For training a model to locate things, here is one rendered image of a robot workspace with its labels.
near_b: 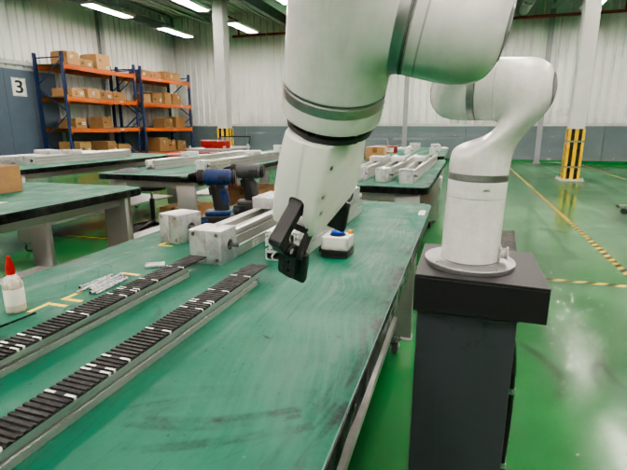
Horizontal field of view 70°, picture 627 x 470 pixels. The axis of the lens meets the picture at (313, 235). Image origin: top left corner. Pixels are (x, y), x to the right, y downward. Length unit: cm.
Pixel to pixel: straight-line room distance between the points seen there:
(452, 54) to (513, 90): 63
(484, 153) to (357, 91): 63
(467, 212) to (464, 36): 68
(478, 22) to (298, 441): 48
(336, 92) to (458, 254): 70
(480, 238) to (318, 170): 65
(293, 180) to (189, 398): 40
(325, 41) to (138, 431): 51
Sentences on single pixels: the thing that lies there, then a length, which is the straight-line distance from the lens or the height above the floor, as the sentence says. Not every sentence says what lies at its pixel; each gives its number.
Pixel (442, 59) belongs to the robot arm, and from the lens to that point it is 33.
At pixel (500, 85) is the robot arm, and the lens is 95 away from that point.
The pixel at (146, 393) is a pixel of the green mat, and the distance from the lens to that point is 72.
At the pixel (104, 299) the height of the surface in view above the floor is 81.
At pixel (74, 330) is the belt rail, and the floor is 79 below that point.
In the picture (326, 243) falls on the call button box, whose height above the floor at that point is 82.
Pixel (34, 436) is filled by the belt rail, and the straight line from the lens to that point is 66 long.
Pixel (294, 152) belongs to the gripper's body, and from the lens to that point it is 38.
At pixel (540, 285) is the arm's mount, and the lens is 97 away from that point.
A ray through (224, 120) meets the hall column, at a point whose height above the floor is 130.
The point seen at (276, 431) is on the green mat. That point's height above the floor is 78.
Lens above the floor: 115
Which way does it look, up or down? 14 degrees down
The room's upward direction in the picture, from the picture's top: straight up
